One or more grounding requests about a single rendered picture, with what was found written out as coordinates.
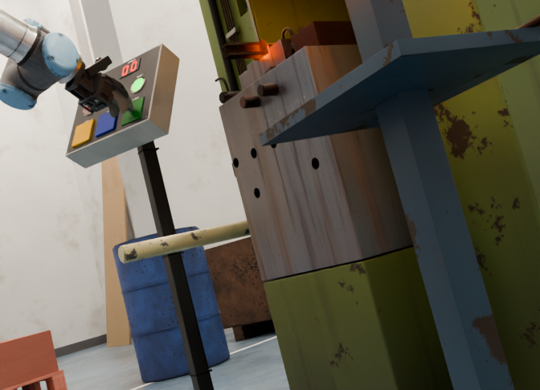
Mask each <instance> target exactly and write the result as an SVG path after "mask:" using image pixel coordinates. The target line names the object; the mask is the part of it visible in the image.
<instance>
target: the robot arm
mask: <svg viewBox="0 0 540 390"><path fill-rule="evenodd" d="M0 54H1V55H4V56H5V57H6V58H8V60H7V62H6V66H5V68H4V70H3V73H2V76H1V79H0V101H1V102H3V103H4V104H6V105H9V106H10V107H12V108H14V109H20V110H30V109H33V108H34V107H35V105H36V104H37V100H38V97H39V95H40V94H41V93H43V92H45V91H46V90H48V89H49V88H50V87H51V86H52V85H53V84H55V83H57V82H58V83H60V84H65V87H64V89H65V90H67V91H68V92H69V93H71V94H72V95H73V96H75V97H76V98H78V99H79V100H78V105H80V106H82V107H83V108H84V109H86V110H88V111H89V112H90V113H91V114H93V113H94V111H95V112H98V111H100V110H102V109H104V108H106V107H108V111H109V115H110V116H111V117H116V116H117V114H118V113H119V112H120V111H121V113H125V112H126V111H128V112H132V111H133V103H132V101H131V99H130V97H129V94H128V92H127V91H126V89H125V87H124V85H123V84H122V83H120V82H119V81H117V80H115V79H114V78H113V77H110V76H108V75H106V74H104V73H101V72H100V71H104V70H106V69H107V68H108V66H109V65H110V64H111V63H112V61H111V59H110V58H109V56H108V55H107V56H105V57H99V58H97V59H96V60H95V63H93V64H91V65H89V66H88V67H86V64H85V62H84V61H82V56H81V55H80V54H79V53H78V51H77V49H76V46H75V44H74V43H73V42H72V41H71V40H70V39H69V38H68V37H67V36H66V35H64V34H62V33H59V32H50V31H49V30H48V29H47V28H45V27H44V26H43V24H41V23H38V22H37V21H35V20H34V19H32V18H25V19H24V20H21V19H20V18H18V17H16V16H15V15H13V14H11V13H10V12H9V11H7V10H5V9H3V8H2V7H0ZM85 67H86V68H85ZM98 72H99V73H98ZM83 104H85V105H87V106H88V107H89V108H90V110H89V109H87V108H86V107H84V106H83Z"/></svg>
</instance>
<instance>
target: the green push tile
mask: <svg viewBox="0 0 540 390"><path fill-rule="evenodd" d="M144 100H145V97H141V98H139V99H137V100H135V101H133V102H132V103H133V111H132V112H128V111H126V112H125V113H124V114H123V118H122V122H121V126H124V125H127V124H129V123H131V122H133V121H136V120H138V119H140V118H141V115H142V110H143V105H144Z"/></svg>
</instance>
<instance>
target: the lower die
mask: <svg viewBox="0 0 540 390"><path fill-rule="evenodd" d="M291 44H292V40H291V39H280V40H278V41H277V42H276V43H274V44H269V45H267V48H268V54H267V55H266V56H264V57H263V58H262V59H260V60H253V61H252V62H251V63H250V64H249V65H247V71H245V72H244V73H242V74H241V75H240V76H239V80H240V83H241V87H242V90H244V89H245V88H246V87H247V86H249V85H250V84H252V83H254V82H255V81H256V80H258V79H259V78H260V77H261V76H263V75H264V73H265V72H266V71H267V70H268V68H269V67H272V66H277V65H279V64H280V63H282V62H283V61H285V60H286V59H287V58H288V57H287V56H286V54H285V48H286V47H287V45H291Z"/></svg>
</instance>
